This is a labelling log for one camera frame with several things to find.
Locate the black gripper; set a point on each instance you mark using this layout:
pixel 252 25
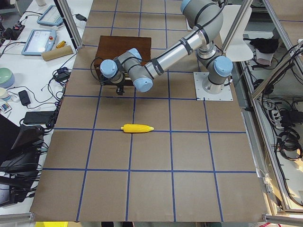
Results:
pixel 120 90

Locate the yellow corn cob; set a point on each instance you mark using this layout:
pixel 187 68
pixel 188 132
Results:
pixel 136 128

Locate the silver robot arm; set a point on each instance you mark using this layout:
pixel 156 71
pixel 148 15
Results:
pixel 205 18

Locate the dark brown wooden cabinet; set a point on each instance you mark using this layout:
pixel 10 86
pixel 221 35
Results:
pixel 110 47

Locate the brown cardboard tube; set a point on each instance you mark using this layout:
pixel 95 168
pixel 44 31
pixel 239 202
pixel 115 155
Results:
pixel 57 53

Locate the yellow tool on desk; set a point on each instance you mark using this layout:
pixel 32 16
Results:
pixel 60 44

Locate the black flat laptop brick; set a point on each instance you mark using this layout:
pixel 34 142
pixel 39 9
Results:
pixel 37 117

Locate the lower blue teach pendant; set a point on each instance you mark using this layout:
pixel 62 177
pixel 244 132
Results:
pixel 39 41

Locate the blue teach pendant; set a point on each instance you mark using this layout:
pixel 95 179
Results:
pixel 39 41
pixel 51 17

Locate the black power adapter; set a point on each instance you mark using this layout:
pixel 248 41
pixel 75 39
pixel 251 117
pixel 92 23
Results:
pixel 24 98

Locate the upper blue teach pendant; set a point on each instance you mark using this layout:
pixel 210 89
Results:
pixel 51 17

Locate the green white bowl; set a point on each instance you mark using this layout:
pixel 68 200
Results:
pixel 7 78

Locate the colourful remote control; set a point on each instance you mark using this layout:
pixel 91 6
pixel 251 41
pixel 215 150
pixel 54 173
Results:
pixel 5 107

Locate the white chair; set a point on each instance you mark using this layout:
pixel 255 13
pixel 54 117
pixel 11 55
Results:
pixel 238 50

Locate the black cloth on chair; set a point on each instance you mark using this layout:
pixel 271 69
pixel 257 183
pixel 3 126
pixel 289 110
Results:
pixel 265 45

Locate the white power strip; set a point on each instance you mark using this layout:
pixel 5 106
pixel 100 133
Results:
pixel 273 114

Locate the aluminium frame post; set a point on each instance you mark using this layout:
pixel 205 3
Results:
pixel 66 15

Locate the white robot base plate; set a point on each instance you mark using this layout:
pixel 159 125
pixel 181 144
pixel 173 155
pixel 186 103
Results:
pixel 206 91

